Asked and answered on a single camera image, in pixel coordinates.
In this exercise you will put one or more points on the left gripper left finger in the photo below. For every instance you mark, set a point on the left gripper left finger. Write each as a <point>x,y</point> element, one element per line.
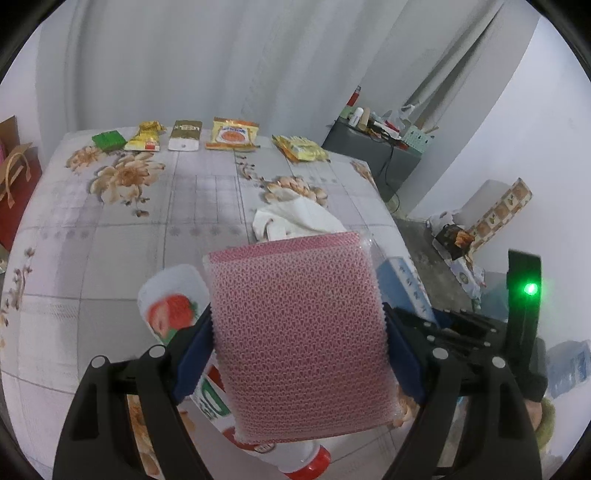
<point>123,415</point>

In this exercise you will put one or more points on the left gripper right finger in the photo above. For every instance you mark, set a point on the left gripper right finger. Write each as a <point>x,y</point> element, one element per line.
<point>472,421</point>

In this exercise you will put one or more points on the blue white tissue box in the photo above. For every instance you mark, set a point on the blue white tissue box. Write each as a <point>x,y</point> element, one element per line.
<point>400,287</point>

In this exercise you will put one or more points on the pink mesh sponge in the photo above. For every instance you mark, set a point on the pink mesh sponge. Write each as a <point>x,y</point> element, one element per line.
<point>300,339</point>

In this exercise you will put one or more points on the strawberry AD milk bottle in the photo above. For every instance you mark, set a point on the strawberry AD milk bottle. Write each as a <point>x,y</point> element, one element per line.
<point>175,305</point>

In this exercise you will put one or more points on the right hand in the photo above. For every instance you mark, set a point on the right hand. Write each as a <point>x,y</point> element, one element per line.
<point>535,412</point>

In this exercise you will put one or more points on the blue water jug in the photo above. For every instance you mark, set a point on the blue water jug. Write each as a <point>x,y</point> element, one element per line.
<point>568,365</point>

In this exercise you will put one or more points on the white box on floor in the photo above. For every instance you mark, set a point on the white box on floor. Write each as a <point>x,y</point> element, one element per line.
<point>470,277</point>

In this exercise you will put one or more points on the green white fluffy sleeve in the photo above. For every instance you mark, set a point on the green white fluffy sleeve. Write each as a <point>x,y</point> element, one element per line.
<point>546,429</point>

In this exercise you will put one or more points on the dark snack bag on floor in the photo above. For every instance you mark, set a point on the dark snack bag on floor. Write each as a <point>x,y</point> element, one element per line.
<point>453,242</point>

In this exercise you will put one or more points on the patterned rolled tablecloth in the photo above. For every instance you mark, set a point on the patterned rolled tablecloth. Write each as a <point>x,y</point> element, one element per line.
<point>499,214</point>

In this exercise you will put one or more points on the grey cabinet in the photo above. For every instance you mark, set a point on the grey cabinet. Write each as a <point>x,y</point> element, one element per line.
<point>391,165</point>

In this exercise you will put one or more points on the white crumpled tissue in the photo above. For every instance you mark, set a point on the white crumpled tissue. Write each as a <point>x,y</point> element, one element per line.
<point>296,218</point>

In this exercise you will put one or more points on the green mesh basket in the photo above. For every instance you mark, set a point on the green mesh basket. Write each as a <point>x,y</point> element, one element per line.
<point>417,139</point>

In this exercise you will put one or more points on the floral vinyl tablecloth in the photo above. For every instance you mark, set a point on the floral vinyl tablecloth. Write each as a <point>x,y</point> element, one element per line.
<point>94,231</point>

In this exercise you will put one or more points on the yellow crumpled packet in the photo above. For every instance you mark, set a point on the yellow crumpled packet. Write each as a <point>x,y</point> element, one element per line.
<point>300,149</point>

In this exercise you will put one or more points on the white small bottle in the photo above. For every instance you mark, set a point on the white small bottle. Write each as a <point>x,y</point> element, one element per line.
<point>356,117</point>

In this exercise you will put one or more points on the red thermos bottle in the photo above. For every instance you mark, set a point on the red thermos bottle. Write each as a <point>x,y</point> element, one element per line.
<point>355,96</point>

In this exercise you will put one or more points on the red gift bag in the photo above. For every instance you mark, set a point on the red gift bag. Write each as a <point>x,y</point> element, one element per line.
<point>20,174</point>

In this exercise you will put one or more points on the orange noodle packet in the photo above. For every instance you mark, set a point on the orange noodle packet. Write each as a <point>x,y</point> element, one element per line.
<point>233,134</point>

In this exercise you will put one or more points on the green small packet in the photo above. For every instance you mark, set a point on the green small packet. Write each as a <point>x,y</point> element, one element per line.
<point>109,141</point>

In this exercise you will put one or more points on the yellow snack packet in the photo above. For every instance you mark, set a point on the yellow snack packet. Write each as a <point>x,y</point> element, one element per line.
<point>147,137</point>

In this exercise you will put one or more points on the brown cardboard box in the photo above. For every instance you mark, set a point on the brown cardboard box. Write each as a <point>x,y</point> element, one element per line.
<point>9,135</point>

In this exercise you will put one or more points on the olive white packet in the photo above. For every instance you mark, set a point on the olive white packet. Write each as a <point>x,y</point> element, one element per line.
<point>185,136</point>

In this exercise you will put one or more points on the white curtain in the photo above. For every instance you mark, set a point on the white curtain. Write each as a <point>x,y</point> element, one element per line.
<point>289,66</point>

